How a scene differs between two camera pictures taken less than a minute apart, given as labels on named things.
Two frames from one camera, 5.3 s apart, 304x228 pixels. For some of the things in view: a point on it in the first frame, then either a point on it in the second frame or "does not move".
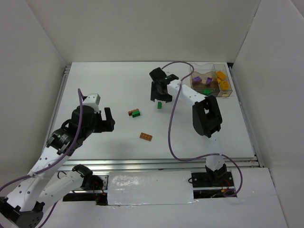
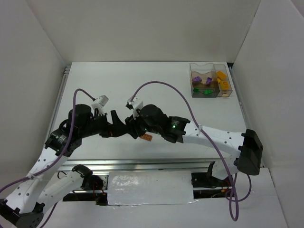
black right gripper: (160, 90) -> (132, 124)
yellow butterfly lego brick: (224, 85) does not move
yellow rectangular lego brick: (221, 75) does not move
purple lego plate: (209, 80) does not move
